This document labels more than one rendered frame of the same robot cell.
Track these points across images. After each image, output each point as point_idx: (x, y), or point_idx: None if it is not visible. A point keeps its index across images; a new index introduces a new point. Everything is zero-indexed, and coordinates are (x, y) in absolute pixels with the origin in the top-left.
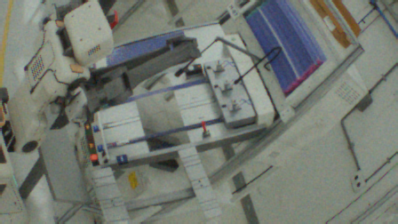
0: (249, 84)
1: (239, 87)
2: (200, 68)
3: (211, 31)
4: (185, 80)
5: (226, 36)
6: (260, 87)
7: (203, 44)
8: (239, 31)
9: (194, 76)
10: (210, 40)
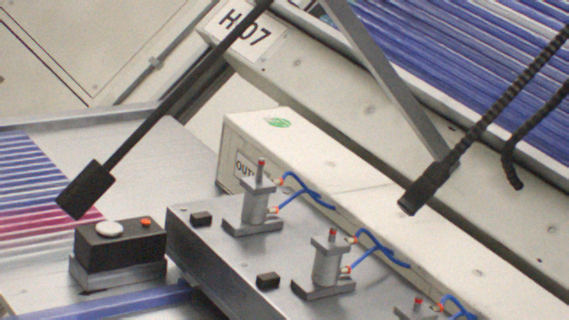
0: (431, 257)
1: (382, 283)
2: (156, 233)
3: (148, 138)
4: (82, 296)
5: (241, 116)
6: (494, 267)
7: (128, 176)
8: (293, 97)
9: (123, 282)
10: (156, 164)
